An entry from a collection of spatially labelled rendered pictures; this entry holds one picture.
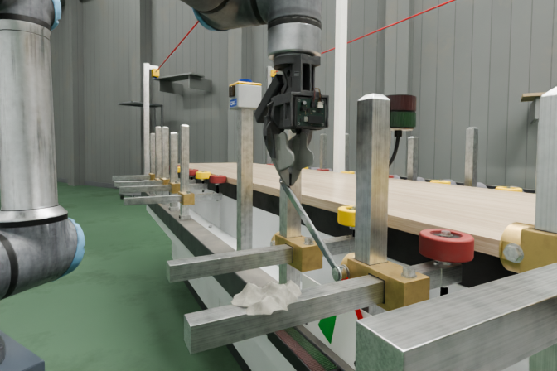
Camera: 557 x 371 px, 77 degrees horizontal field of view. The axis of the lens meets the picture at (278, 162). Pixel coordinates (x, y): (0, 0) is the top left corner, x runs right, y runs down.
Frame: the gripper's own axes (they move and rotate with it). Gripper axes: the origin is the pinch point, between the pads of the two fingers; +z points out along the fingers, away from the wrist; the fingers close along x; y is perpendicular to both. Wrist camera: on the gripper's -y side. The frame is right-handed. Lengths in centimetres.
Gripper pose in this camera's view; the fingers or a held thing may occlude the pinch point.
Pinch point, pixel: (287, 178)
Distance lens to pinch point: 61.1
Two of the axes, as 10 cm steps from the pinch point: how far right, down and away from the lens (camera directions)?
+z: -0.1, 10.0, 0.4
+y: 4.7, 0.4, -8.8
